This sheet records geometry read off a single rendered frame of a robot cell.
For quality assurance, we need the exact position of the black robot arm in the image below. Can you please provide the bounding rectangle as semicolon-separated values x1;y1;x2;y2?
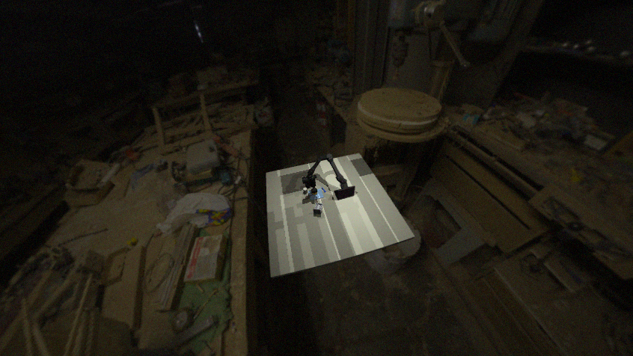
302;153;348;189

